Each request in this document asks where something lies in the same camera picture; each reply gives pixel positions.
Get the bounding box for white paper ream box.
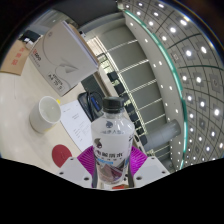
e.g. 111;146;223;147
28;20;100;97

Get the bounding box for black bag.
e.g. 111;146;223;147
77;90;104;123

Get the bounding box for ceiling lights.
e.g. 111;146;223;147
116;0;224;168

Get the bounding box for brown paper envelope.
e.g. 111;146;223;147
0;41;31;77

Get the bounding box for white paper sheet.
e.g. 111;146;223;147
59;99;94;153

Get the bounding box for clear water bottle black cap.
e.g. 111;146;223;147
90;96;136;185

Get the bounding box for white cup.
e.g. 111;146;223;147
29;95;63;134

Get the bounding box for black desk phone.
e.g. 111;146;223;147
20;30;40;44

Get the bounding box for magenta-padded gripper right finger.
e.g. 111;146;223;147
128;145;171;188

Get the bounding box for flat round red coaster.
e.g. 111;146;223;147
51;143;73;169

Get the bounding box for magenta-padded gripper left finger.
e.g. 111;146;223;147
55;145;97;188

